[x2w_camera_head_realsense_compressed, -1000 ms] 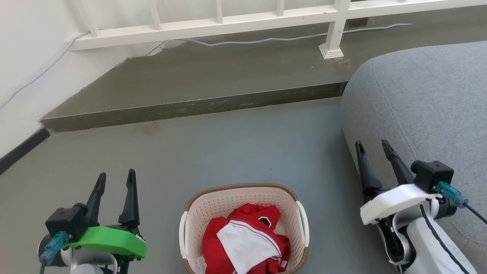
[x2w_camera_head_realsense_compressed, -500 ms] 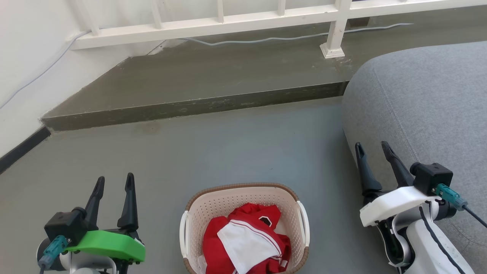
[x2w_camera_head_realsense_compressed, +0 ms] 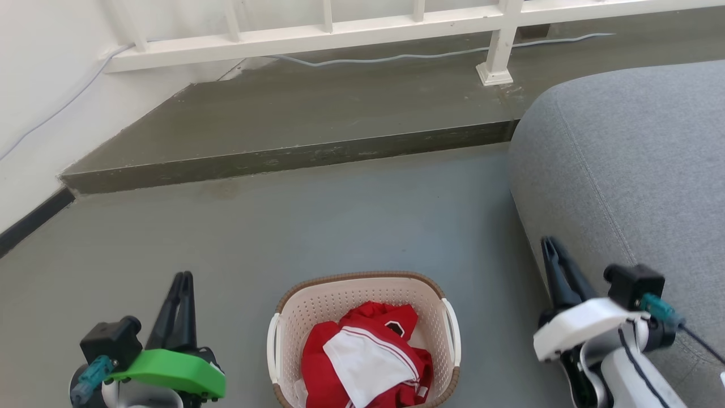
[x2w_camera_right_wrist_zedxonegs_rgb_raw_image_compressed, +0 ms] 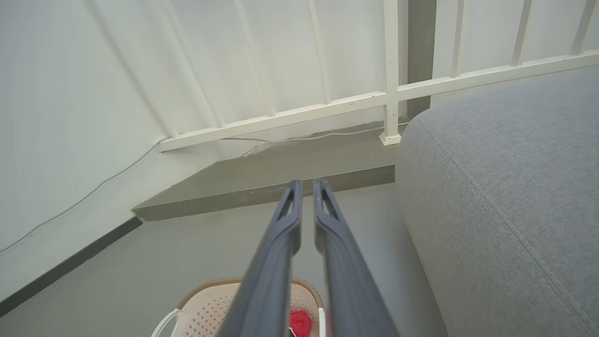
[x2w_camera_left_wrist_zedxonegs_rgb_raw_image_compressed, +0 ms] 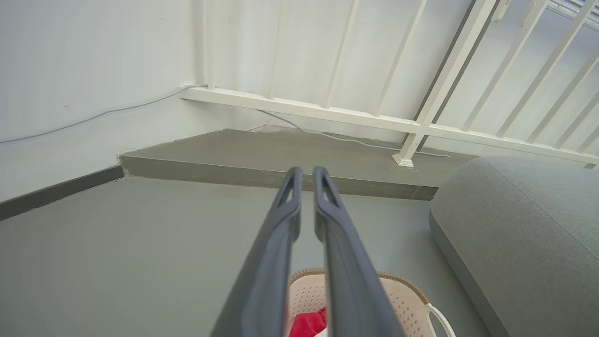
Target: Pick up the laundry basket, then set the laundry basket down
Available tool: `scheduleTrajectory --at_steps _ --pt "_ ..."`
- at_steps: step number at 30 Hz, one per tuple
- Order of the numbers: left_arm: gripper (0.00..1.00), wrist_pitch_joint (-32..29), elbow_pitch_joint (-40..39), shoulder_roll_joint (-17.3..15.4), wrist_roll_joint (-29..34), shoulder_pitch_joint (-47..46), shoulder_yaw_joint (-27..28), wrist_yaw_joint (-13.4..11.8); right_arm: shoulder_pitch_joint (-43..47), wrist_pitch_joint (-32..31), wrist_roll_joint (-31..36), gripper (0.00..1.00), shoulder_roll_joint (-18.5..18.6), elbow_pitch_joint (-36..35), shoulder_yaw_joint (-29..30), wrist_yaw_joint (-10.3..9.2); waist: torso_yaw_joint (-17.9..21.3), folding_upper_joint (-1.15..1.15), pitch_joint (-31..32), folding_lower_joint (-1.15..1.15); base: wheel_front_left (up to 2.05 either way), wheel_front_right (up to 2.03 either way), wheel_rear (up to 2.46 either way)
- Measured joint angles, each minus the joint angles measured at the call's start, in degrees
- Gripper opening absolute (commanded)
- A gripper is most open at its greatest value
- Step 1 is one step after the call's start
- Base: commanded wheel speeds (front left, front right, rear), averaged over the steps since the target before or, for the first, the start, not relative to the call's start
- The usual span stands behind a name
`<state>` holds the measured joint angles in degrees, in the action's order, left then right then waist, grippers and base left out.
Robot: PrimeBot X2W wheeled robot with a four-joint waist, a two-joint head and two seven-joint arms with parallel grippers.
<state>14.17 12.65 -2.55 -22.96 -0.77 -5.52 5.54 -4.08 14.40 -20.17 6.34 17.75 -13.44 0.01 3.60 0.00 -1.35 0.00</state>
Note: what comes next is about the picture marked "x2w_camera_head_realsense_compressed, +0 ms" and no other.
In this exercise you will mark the grey fabric sofa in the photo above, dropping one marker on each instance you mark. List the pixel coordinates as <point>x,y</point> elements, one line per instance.
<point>634,170</point>

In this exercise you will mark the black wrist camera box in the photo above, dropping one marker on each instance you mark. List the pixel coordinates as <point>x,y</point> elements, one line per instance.
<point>634,283</point>
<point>110,343</point>

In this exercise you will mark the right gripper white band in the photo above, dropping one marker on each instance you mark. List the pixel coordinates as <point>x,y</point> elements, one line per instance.
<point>583,326</point>

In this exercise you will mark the white garment with red stripes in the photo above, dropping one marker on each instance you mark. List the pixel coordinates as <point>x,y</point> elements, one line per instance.
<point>368,362</point>

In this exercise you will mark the white railing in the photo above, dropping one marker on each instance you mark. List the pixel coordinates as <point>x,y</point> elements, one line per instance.
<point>340,35</point>

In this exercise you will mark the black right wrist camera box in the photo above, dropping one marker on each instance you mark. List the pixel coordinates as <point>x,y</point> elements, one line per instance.
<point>634,283</point>

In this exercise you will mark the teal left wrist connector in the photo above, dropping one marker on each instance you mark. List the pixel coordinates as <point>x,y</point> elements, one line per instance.
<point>90,378</point>

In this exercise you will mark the black baseboard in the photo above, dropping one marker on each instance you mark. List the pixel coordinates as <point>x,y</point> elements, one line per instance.
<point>31,221</point>

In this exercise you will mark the raised concrete step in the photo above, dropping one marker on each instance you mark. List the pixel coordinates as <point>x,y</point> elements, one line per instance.
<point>317,113</point>

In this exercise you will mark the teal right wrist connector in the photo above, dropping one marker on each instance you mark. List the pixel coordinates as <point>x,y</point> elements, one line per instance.
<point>660,310</point>

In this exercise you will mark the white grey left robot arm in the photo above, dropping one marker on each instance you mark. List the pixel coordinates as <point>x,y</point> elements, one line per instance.
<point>136,396</point>

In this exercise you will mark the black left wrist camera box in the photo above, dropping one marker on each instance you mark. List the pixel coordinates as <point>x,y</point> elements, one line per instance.
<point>110,343</point>

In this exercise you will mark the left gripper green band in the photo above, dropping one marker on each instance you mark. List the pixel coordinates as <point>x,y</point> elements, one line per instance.
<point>170,371</point>

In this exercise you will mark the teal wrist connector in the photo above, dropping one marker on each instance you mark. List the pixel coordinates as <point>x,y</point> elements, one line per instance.
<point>660,310</point>
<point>90,378</point>

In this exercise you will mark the beige perforated laundry basket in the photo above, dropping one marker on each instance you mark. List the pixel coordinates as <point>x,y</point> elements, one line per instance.
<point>362,292</point>

